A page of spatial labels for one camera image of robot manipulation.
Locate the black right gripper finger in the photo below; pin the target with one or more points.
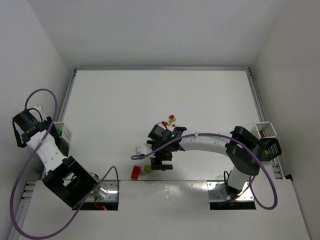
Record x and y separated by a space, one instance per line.
156 164
165 167

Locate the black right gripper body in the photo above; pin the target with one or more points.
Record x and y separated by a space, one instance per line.
160 166

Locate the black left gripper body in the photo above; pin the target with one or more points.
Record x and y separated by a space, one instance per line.
53 129

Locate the dark green 2x2 lego brick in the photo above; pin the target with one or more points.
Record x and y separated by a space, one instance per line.
59 132

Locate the red curved lego brick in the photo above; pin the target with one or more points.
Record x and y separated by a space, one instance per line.
136 171

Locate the orange 2x4 lego plate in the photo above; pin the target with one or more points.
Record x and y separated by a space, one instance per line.
261 134

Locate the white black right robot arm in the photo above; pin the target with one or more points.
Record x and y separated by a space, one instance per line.
181 139

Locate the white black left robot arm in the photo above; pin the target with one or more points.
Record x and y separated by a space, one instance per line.
64 176

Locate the white left slotted bin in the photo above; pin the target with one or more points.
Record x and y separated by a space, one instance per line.
66 131

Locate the white slotted bin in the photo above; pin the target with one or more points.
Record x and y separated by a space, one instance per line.
266 127
66 131

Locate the black left slotted bin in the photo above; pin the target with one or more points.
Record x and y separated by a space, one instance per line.
63 147

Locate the black slotted bin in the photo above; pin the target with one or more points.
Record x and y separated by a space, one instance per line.
274 148
63 147

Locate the small lime lego brick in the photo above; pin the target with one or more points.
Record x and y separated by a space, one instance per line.
171 121

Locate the white right slotted bin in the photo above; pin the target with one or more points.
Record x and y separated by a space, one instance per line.
266 127

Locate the black right slotted bin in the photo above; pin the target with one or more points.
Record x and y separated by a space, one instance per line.
274 148

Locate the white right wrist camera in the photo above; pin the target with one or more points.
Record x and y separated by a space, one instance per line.
142 150

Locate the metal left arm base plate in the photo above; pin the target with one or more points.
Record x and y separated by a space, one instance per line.
107 191

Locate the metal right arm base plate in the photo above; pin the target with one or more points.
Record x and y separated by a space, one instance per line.
218 192

